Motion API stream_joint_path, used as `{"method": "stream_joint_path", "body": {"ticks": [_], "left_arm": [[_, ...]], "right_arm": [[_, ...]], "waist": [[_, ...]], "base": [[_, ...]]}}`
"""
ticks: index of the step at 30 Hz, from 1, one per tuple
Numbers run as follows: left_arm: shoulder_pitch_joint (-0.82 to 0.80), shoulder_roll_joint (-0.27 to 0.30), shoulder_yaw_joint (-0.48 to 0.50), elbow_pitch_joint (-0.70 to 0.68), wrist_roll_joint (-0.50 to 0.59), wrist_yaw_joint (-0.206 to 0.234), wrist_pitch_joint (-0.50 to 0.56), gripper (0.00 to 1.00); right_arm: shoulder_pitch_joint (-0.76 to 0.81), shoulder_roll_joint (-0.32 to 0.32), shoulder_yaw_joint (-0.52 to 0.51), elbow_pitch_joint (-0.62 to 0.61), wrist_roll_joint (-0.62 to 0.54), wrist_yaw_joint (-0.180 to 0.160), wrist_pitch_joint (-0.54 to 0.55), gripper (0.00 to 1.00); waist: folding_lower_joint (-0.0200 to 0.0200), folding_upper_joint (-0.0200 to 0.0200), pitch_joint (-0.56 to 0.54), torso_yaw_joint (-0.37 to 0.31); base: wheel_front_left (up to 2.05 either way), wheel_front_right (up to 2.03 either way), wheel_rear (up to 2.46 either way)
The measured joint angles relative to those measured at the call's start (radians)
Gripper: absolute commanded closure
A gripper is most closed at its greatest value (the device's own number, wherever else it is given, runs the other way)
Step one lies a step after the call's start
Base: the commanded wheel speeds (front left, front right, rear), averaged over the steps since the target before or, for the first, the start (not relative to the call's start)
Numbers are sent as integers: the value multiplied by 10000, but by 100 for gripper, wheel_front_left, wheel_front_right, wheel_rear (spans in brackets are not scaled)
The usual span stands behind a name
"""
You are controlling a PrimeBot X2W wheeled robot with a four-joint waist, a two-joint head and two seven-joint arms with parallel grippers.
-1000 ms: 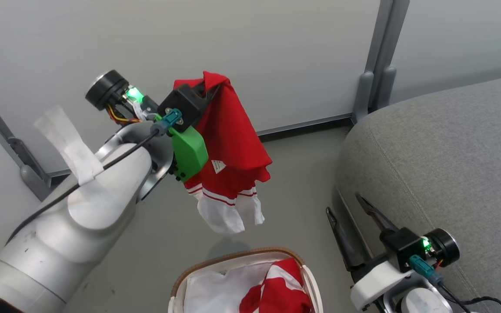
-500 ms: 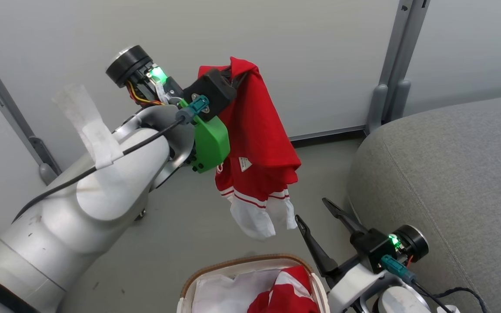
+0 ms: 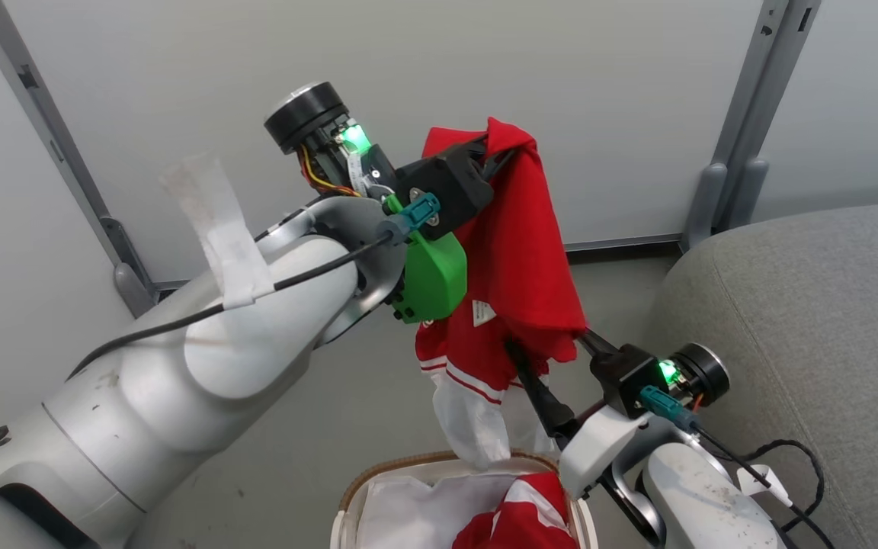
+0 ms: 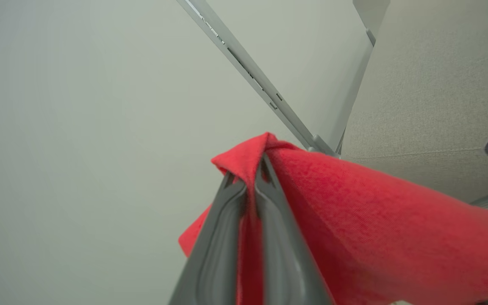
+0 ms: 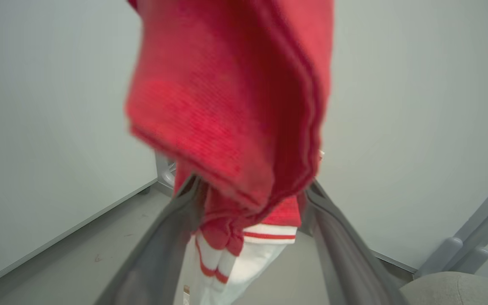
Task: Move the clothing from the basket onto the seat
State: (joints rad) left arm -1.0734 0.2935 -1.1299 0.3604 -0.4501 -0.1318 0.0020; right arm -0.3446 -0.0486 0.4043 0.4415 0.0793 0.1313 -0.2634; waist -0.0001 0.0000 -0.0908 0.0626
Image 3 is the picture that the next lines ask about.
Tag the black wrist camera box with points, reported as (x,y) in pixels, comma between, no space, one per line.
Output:
(443,187)
(626,377)

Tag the white basket with woven rim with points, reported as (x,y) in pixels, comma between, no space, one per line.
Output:
(347,503)

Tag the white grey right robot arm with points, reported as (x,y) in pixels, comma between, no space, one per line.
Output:
(702,499)

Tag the grey metal post with foot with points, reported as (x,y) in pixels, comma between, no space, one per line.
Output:
(744,145)

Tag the white tape strip, long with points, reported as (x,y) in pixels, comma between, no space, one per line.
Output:
(218,229)

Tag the grey metal partition post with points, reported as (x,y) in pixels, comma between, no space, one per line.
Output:
(65,145)

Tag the red and white striped garment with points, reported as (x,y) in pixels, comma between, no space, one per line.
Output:
(519,522)

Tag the teal right camera connector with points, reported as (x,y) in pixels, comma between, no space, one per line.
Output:
(661,404)

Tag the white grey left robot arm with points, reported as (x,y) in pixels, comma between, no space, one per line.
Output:
(180,396)

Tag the grey fabric sofa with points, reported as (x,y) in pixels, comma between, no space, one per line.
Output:
(805,320)

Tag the thin white cloth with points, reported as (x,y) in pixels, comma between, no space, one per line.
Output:
(473,427)

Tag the white tape strip, short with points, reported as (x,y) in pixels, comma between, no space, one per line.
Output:
(763,482)

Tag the red jersey with white trim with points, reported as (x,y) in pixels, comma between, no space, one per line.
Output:
(519,252)

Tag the teal left camera connector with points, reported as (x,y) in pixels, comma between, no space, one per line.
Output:
(422,210)

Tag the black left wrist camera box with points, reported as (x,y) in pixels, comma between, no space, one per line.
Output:
(443,187)

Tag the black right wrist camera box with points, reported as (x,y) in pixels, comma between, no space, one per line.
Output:
(626,377)

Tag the teal camera connector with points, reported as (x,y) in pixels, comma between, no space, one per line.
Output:
(661,404)
(422,210)

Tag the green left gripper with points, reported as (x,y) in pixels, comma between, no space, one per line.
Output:
(435,278)

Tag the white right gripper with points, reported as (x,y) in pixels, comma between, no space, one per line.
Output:
(595,450)

